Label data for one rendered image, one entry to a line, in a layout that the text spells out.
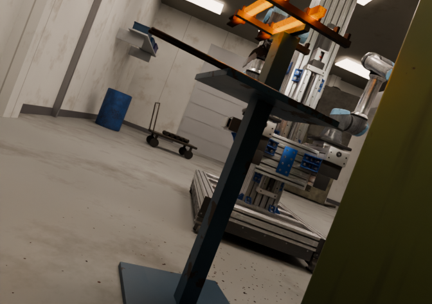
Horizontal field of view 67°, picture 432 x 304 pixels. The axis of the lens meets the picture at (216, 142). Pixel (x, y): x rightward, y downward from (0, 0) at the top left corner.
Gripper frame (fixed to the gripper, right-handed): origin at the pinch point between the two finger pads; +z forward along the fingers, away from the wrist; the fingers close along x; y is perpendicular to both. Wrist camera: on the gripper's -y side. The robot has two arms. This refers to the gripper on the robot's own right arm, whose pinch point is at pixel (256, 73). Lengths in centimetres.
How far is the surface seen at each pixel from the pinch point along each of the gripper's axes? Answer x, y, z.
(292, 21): 4, -57, -6
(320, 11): 0, -69, -7
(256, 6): 17, -57, -6
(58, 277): 43, -59, 93
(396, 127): -21, -90, 20
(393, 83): -19, -85, 10
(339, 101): -296, 585, -151
